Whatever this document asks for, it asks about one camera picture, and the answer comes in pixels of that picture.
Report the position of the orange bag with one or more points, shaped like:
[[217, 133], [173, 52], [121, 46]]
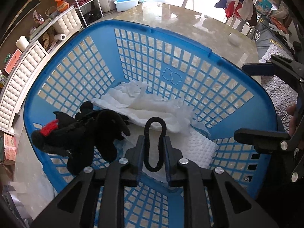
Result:
[[61, 3]]

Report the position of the white dotted cloth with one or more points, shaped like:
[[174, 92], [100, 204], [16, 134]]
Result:
[[201, 147]]

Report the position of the clothes drying rack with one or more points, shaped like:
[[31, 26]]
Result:
[[228, 0]]

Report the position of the blue plastic basket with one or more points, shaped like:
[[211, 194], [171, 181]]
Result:
[[142, 26]]

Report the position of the white metal shelf rack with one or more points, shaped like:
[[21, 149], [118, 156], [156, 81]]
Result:
[[83, 0]]

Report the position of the white ribbed towel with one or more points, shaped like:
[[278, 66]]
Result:
[[147, 109]]

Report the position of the white paper roll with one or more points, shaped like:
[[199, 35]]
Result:
[[59, 37]]

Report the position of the white tufted TV cabinet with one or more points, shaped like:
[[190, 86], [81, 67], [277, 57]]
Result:
[[26, 76]]

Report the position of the wicker basket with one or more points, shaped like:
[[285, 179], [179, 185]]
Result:
[[51, 11]]

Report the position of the grey covered chair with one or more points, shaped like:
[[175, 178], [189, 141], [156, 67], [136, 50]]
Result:
[[277, 76]]

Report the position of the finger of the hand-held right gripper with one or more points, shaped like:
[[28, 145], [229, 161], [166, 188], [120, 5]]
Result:
[[256, 68], [258, 139]]

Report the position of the cardboard box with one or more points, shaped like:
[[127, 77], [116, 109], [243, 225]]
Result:
[[8, 147]]

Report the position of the blue and white plastic tub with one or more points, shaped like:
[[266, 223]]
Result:
[[125, 2]]

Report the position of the black television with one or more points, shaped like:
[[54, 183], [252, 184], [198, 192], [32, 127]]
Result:
[[23, 16]]

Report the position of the white gloves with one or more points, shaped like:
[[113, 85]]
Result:
[[282, 34]]

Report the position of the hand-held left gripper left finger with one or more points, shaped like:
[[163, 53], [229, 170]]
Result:
[[140, 156]]

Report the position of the black plush toy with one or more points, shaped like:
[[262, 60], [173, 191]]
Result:
[[95, 133]]

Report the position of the person's right hand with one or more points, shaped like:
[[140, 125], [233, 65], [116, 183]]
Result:
[[291, 121]]

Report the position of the cream canister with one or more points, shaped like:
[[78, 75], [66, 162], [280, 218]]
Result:
[[22, 43]]

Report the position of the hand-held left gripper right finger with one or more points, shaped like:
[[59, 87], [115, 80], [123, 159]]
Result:
[[167, 161]]

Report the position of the pink storage box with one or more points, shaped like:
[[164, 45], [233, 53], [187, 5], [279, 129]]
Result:
[[13, 61]]

